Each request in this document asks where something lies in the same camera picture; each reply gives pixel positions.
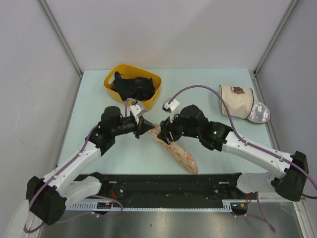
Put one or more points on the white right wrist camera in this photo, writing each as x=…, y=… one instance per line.
x=173, y=108

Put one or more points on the beige fabric storage bag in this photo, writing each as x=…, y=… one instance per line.
x=241, y=103

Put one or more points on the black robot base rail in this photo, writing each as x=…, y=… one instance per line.
x=171, y=189

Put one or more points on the white slotted cable duct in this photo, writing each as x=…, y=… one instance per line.
x=205, y=205

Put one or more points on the pink tulip mesh laundry bag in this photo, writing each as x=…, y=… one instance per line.
x=176, y=151

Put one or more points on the yellow plastic basket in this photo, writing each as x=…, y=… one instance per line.
x=129, y=71

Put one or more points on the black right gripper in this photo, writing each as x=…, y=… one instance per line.
x=167, y=127

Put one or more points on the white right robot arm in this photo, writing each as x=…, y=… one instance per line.
x=288, y=171

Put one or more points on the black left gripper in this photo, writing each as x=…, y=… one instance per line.
x=141, y=126

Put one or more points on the black clothes pile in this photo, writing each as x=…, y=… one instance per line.
x=138, y=88

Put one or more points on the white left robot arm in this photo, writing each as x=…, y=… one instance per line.
x=50, y=195

